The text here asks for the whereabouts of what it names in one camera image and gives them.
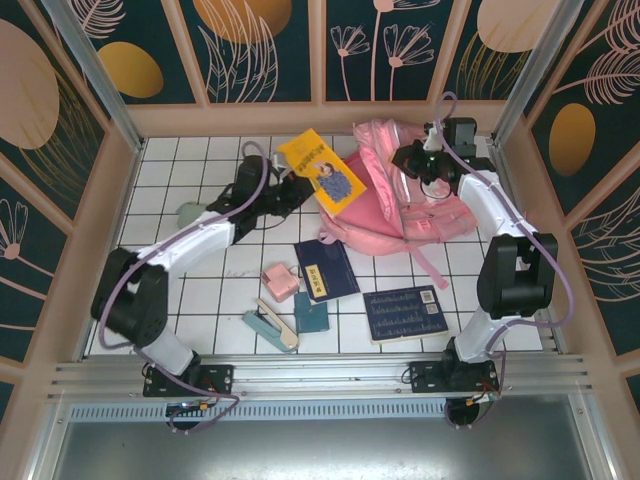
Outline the pink backpack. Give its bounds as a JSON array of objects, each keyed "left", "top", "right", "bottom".
[{"left": 317, "top": 118, "right": 476, "bottom": 292}]

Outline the small pink case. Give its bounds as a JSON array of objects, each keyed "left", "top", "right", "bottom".
[{"left": 261, "top": 263, "right": 301, "bottom": 304}]

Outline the navy book with yellow label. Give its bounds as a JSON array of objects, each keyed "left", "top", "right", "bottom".
[{"left": 293, "top": 238, "right": 360, "bottom": 305}]

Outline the pale green eraser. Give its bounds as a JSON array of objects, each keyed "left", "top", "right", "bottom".
[{"left": 175, "top": 201, "right": 209, "bottom": 229}]

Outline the teal and beige stapler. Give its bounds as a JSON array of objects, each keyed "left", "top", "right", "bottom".
[{"left": 242, "top": 298, "right": 300, "bottom": 354}]

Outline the navy book with grid print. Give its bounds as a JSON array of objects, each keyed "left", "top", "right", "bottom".
[{"left": 362, "top": 285, "right": 450, "bottom": 346}]

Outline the grey metal panel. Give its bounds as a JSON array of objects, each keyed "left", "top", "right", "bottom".
[{"left": 29, "top": 419, "right": 617, "bottom": 480}]

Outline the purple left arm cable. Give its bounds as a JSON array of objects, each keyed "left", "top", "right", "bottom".
[{"left": 97, "top": 140, "right": 269, "bottom": 435}]

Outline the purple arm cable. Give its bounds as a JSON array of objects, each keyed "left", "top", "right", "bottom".
[
  {"left": 97, "top": 140, "right": 269, "bottom": 435},
  {"left": 433, "top": 91, "right": 576, "bottom": 432}
]

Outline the thin black left gripper cable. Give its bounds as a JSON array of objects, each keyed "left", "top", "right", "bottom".
[{"left": 248, "top": 208, "right": 294, "bottom": 234}]

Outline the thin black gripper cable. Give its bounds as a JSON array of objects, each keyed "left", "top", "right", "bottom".
[
  {"left": 248, "top": 208, "right": 294, "bottom": 234},
  {"left": 418, "top": 177, "right": 455, "bottom": 202}
]

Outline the thin black right gripper cable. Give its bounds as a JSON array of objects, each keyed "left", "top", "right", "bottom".
[{"left": 418, "top": 177, "right": 455, "bottom": 202}]

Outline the aluminium corner post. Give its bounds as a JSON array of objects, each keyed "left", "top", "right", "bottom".
[
  {"left": 491, "top": 0, "right": 597, "bottom": 147},
  {"left": 42, "top": 0, "right": 147, "bottom": 154}
]

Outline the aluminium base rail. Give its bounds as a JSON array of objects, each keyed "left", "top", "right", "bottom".
[{"left": 47, "top": 352, "right": 594, "bottom": 402}]

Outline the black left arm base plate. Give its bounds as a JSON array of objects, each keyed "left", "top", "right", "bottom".
[{"left": 143, "top": 363, "right": 236, "bottom": 399}]

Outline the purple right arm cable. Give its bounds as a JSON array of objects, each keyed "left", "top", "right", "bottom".
[{"left": 433, "top": 91, "right": 576, "bottom": 432}]

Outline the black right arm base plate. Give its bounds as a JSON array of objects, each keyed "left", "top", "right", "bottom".
[{"left": 408, "top": 359, "right": 501, "bottom": 399}]

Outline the slotted grey cable duct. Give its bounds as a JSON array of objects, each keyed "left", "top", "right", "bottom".
[{"left": 67, "top": 403, "right": 574, "bottom": 424}]

